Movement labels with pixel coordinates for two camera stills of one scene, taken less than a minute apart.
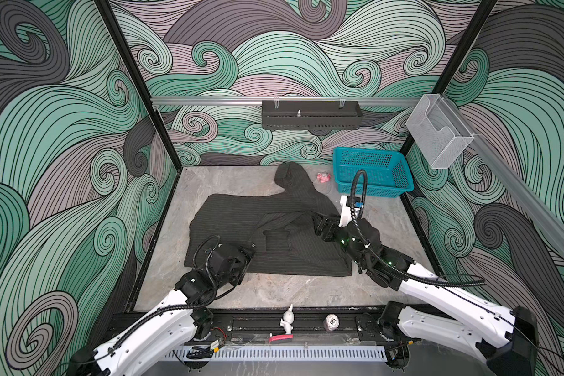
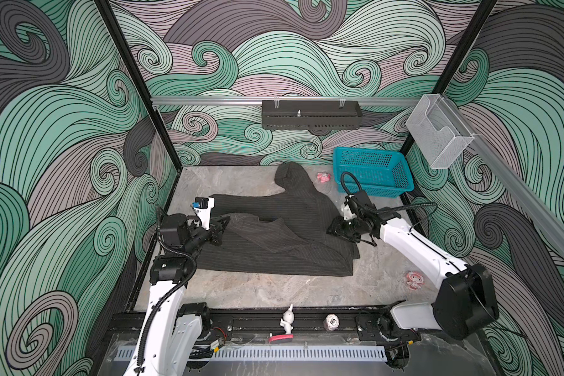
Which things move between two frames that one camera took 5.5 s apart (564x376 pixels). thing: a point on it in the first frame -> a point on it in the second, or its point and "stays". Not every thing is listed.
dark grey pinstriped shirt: x=280 y=227 stays
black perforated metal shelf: x=311 y=114 stays
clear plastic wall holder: x=439 y=131 stays
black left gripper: x=243 y=258 -> x=216 y=229
